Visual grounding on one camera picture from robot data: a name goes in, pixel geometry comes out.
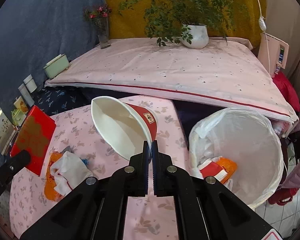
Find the white power cable with switch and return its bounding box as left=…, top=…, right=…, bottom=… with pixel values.
left=248, top=0, right=272, bottom=75

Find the navy floral cloth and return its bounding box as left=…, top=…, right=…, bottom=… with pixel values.
left=32, top=87, right=91, bottom=116

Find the mint green tissue box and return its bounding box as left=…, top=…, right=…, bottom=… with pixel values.
left=43, top=54, right=70, bottom=79

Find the red gift box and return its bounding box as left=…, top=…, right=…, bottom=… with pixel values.
left=10, top=106, right=56, bottom=176

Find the white bag lined trash bin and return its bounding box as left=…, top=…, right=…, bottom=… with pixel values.
left=189, top=107, right=285, bottom=209

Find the pink dotted bed sheet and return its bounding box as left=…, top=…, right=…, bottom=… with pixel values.
left=46, top=38, right=298, bottom=123

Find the red white paper cup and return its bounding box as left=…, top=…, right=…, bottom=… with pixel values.
left=198, top=160, right=228, bottom=181

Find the white floral card box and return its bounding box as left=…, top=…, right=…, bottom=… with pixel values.
left=0, top=107, right=17, bottom=155

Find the white cylindrical jar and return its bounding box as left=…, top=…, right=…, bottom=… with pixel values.
left=23, top=74, right=37, bottom=93

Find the tall white bottle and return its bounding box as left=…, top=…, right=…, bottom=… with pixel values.
left=18, top=84, right=34, bottom=107

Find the small green yellow box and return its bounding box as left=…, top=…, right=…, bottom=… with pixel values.
left=11, top=109, right=26, bottom=127

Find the green plant in white pot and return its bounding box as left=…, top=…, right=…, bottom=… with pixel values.
left=117, top=0, right=250, bottom=47

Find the cream patterned cup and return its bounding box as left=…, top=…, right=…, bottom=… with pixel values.
left=13, top=96, right=29, bottom=114

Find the pink water dispenser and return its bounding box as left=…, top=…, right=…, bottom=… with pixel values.
left=257, top=33, right=289, bottom=78

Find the glass vase with red flowers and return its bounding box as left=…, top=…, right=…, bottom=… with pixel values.
left=84, top=4, right=111, bottom=49

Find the red handled object on floor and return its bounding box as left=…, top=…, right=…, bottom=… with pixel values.
left=268, top=188, right=299, bottom=206

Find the pink rabbit print tablecloth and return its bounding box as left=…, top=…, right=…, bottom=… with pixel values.
left=10, top=95, right=189, bottom=239

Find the orange plastic bag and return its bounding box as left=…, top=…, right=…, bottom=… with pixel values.
left=44, top=152, right=63, bottom=202

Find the white cloth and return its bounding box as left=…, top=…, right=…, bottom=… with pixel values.
left=49, top=151, right=94, bottom=196

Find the red cushion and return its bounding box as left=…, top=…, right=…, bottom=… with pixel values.
left=273, top=72, right=300, bottom=112

